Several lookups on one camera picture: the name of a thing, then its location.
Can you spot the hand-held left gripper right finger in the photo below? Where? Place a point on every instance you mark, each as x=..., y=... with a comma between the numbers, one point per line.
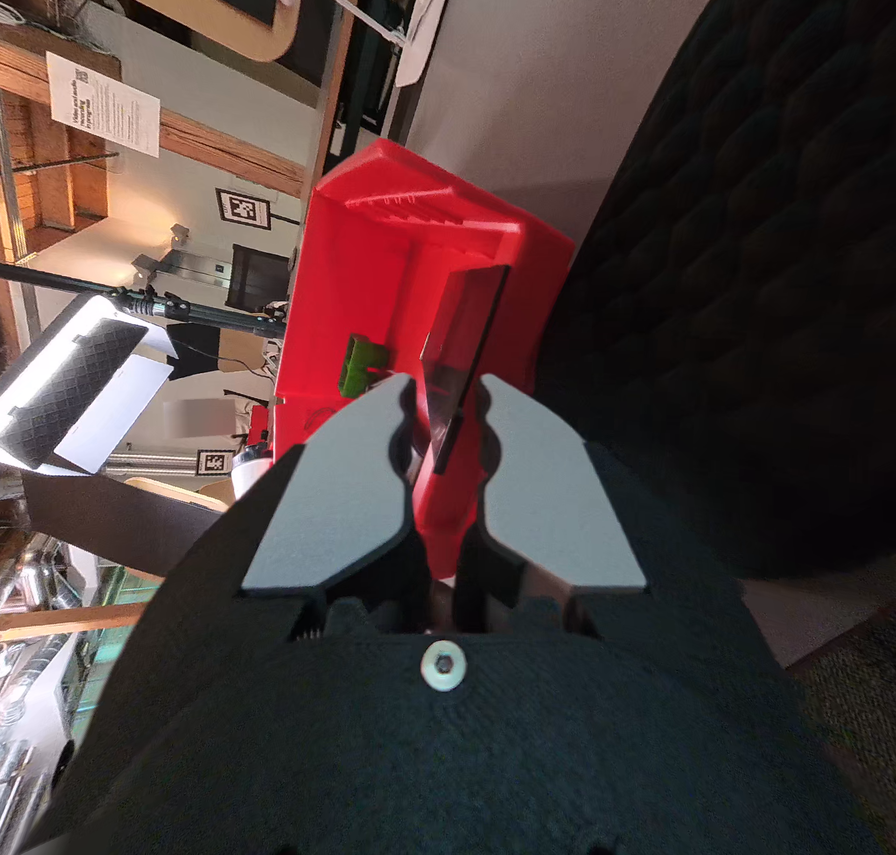
x=553, y=505

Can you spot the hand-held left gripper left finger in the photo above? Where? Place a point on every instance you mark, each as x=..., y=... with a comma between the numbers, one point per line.
x=336, y=505

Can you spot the black rectangular plate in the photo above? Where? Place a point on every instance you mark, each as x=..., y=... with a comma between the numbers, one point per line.
x=465, y=351

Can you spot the red plastic bin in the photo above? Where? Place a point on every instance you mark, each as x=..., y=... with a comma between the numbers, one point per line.
x=350, y=274

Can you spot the white cup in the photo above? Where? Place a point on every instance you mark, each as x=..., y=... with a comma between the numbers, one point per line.
x=250, y=477

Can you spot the black and white tag sign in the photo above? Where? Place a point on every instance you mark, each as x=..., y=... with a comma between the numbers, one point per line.
x=243, y=209
x=215, y=463

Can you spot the green plastic part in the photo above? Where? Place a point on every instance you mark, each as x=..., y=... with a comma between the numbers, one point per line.
x=360, y=369

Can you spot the black light stand pole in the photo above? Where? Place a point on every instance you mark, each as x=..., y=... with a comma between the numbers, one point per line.
x=210, y=313

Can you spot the black monitor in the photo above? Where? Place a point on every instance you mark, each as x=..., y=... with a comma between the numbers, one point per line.
x=257, y=278

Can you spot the studio light panel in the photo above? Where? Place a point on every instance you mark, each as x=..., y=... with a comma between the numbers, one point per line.
x=91, y=358

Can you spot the black quilted cushion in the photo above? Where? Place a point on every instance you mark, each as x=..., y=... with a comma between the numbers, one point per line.
x=735, y=239

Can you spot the white paper notice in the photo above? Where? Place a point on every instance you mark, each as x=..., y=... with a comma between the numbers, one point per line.
x=105, y=103

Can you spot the silver ventilation duct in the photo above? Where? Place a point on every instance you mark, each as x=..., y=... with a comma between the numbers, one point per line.
x=35, y=589

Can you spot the wooden post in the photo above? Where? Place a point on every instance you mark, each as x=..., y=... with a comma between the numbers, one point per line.
x=231, y=155

